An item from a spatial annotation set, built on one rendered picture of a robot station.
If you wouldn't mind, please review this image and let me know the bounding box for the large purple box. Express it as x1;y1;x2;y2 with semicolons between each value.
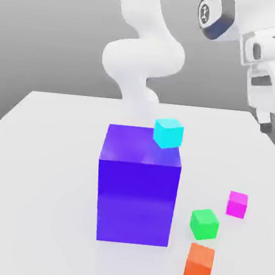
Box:
91;122;185;249

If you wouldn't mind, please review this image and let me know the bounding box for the small cyan cube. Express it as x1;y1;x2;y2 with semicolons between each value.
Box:
151;115;185;151

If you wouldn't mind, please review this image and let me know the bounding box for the small magenta cube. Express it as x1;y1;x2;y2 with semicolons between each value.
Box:
224;190;249;220

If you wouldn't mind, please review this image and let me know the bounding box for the small orange cube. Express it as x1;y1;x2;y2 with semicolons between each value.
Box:
183;241;216;275

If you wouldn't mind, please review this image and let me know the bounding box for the small green cube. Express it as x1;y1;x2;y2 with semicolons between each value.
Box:
188;207;221;242

